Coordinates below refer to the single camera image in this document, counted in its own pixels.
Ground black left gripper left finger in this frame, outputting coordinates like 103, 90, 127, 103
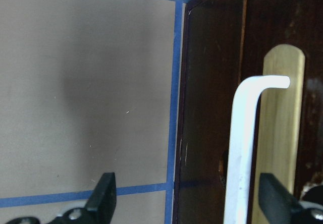
85, 173, 117, 223

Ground white drawer handle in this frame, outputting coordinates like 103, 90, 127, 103
223, 75, 290, 223

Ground dark wooden drawer cabinet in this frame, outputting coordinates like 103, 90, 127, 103
173, 0, 322, 223

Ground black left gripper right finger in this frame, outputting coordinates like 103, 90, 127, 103
258, 173, 303, 223

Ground light wood drawer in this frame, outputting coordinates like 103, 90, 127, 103
173, 0, 296, 223

